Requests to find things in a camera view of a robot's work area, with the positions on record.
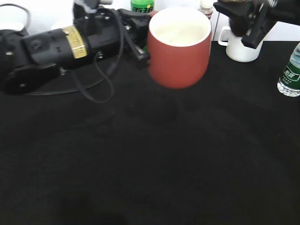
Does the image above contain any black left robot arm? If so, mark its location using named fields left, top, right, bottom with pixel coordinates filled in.
left=0, top=0, right=151, bottom=96

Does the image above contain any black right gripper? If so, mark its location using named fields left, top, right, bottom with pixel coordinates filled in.
left=213, top=0, right=300, bottom=49

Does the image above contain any red ceramic mug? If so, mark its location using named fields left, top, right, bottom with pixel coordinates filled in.
left=147, top=7, right=212, bottom=89

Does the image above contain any brown nescafe bottle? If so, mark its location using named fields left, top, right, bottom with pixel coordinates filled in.
left=199, top=0, right=214, bottom=19

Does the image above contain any grey ceramic mug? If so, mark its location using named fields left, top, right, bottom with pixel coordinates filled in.
left=0, top=21, right=29, bottom=37

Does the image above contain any white ceramic mug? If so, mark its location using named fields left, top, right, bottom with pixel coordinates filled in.
left=217, top=26, right=263, bottom=63

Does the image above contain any coca-cola bottle red label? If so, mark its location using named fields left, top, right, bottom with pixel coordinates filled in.
left=229, top=18, right=252, bottom=37

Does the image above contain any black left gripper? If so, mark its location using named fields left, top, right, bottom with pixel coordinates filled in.
left=73, top=0, right=152, bottom=69

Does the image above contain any green label water bottle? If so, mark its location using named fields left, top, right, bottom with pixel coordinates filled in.
left=277, top=44, right=300, bottom=97

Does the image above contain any green sprite bottle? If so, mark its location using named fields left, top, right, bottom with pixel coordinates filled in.
left=130, top=0, right=155, bottom=13

